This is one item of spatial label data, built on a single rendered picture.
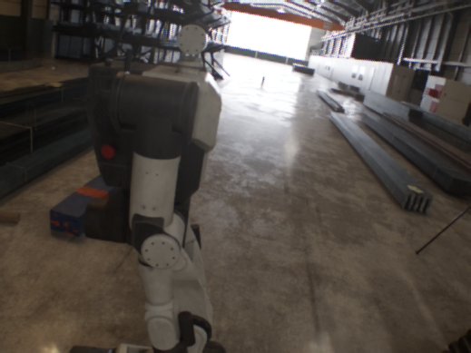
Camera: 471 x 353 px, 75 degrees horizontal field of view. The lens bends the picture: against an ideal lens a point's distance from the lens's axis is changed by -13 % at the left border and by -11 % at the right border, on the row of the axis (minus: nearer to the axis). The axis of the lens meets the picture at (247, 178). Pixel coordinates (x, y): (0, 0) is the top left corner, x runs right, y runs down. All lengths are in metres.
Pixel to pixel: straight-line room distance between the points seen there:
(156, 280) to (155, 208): 0.18
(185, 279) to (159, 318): 0.21
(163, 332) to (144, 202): 0.32
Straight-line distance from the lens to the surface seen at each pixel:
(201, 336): 1.12
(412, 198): 4.55
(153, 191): 0.65
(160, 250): 0.69
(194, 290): 1.04
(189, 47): 0.79
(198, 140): 0.74
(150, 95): 0.60
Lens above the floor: 1.45
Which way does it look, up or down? 21 degrees down
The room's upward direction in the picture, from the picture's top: 12 degrees clockwise
